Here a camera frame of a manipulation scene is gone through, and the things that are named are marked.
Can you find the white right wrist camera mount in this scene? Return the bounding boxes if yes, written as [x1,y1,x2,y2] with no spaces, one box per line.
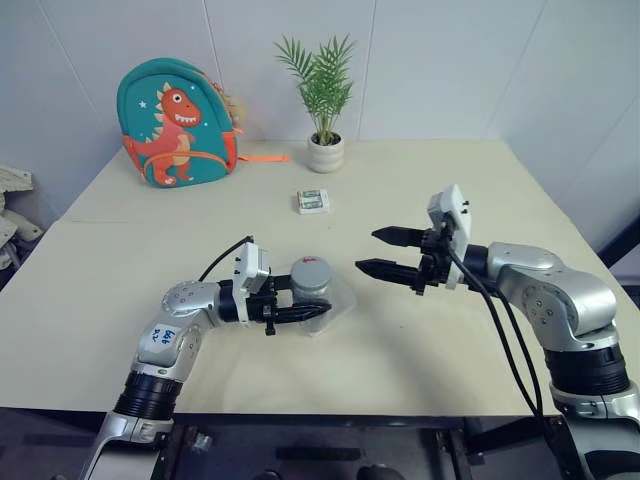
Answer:
[427,183,474,292]

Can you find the beige fluffy backpack pendant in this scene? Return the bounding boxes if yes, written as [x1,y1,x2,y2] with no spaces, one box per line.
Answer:
[222,92,250,129]

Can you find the small white open box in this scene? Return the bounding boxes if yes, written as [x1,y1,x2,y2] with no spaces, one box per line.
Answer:
[296,188,333,217]

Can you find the clear plastic jar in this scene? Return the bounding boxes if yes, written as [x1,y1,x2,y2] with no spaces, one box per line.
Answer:
[290,277,358,338]

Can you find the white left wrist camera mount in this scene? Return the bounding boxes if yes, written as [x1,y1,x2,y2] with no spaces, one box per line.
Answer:
[232,243,274,327]

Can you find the green palm plant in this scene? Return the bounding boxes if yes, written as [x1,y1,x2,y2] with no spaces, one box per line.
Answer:
[273,33,358,146]

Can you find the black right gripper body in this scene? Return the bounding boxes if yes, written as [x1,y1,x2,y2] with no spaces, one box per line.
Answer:
[411,223,460,299]

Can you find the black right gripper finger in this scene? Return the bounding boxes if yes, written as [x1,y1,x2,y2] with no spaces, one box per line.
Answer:
[370,225,427,250]
[354,258,422,289]

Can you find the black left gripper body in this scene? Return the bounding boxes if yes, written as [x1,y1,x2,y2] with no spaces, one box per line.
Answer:
[247,273,294,337]

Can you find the white ribbed plant pot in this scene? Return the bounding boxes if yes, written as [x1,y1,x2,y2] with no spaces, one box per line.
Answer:
[306,131,346,175]

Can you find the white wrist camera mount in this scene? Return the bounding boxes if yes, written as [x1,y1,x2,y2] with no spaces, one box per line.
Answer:
[427,183,474,292]
[232,243,274,327]

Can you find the grey jar lid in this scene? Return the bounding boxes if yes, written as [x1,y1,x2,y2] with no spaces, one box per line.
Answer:
[290,256,332,293]

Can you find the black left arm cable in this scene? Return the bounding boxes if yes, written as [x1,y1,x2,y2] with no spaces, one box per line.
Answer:
[197,233,255,283]

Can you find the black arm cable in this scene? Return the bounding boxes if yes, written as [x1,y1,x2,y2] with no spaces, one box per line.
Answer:
[439,227,547,422]
[197,233,255,283]

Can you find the black table frame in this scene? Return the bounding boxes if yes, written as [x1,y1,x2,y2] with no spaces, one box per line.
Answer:
[147,413,569,480]

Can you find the teal dinosaur backpack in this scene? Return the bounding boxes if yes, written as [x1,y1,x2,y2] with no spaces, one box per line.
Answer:
[116,57,292,190]

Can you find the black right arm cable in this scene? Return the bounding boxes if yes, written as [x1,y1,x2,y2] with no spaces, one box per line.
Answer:
[439,227,547,422]

